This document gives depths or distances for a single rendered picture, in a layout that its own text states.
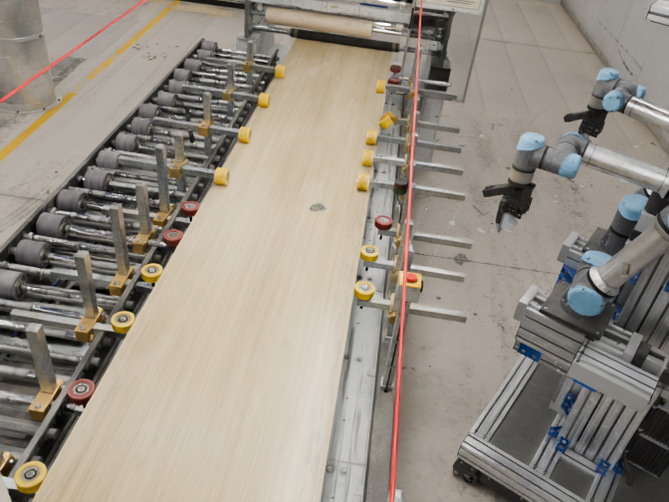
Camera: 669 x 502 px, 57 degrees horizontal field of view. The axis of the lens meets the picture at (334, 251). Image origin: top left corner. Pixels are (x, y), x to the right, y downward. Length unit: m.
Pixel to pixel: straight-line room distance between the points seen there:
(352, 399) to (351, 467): 0.29
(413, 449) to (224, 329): 1.26
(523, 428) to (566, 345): 0.72
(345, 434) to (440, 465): 0.87
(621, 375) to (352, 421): 0.95
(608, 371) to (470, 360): 1.34
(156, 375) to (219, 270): 0.56
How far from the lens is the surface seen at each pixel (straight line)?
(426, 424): 3.21
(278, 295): 2.37
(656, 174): 2.12
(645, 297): 2.50
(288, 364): 2.12
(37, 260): 2.78
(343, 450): 2.27
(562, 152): 2.02
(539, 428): 3.10
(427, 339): 3.62
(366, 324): 2.71
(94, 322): 2.37
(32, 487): 1.93
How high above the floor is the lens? 2.46
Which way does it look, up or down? 37 degrees down
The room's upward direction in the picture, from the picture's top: 7 degrees clockwise
